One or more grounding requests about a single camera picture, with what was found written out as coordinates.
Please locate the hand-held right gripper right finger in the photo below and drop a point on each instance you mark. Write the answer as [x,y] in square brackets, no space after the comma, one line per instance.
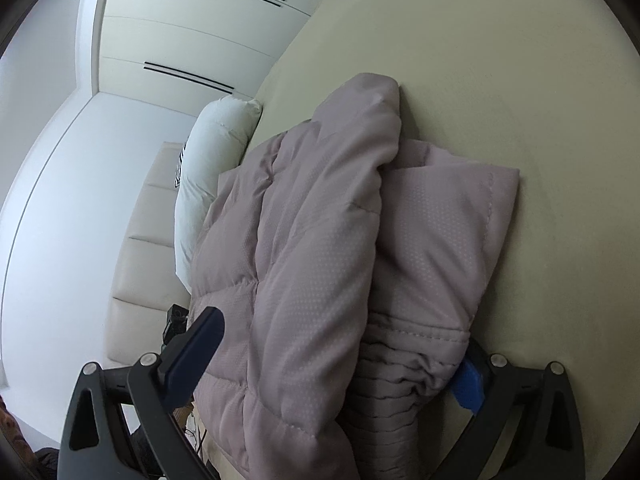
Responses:
[470,385]

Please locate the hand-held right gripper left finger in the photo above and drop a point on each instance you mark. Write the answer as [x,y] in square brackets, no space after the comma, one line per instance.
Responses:
[196,347]

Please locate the mauve puffer jacket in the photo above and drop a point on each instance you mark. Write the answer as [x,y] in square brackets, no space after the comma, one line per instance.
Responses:
[310,240]

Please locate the small black bedside device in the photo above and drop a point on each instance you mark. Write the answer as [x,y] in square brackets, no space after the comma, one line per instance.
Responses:
[175,322]

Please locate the beige padded headboard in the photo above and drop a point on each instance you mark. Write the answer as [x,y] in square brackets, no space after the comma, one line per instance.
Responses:
[145,260]

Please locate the black white striped pillow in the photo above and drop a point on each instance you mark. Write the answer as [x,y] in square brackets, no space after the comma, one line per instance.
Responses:
[180,165]

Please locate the person's dark patterned clothing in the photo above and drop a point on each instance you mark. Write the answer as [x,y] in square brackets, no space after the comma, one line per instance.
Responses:
[22,445]

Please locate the bed with beige sheet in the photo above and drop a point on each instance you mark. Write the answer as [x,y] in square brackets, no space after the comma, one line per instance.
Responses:
[500,85]

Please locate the white wardrobe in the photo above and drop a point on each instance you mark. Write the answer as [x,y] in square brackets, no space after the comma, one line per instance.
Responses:
[200,25]

